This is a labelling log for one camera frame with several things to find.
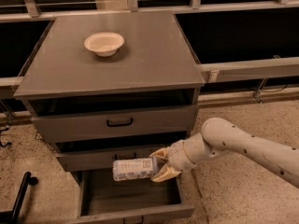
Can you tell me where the white paper bowl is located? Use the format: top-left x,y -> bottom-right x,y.
84,32 -> 124,57

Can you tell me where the grey bottom drawer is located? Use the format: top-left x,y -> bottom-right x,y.
68,168 -> 194,224

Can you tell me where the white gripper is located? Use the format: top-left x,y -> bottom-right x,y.
150,140 -> 196,183

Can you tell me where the grey drawer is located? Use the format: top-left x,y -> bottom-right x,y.
56,144 -> 169,172
32,105 -> 198,143
68,168 -> 194,224

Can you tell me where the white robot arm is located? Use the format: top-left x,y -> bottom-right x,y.
151,118 -> 299,188

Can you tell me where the metal railing frame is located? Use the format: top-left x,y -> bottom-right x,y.
0,0 -> 299,126

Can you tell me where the labelled plastic bottle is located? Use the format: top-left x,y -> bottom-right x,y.
112,157 -> 158,181

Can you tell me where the black metal stand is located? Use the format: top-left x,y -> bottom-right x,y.
0,172 -> 38,224

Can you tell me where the grey drawer cabinet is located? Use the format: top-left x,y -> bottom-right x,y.
13,10 -> 206,173

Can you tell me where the grey middle drawer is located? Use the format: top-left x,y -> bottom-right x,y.
56,144 -> 169,172

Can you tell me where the grey top drawer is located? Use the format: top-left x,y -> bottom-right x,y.
32,105 -> 198,143

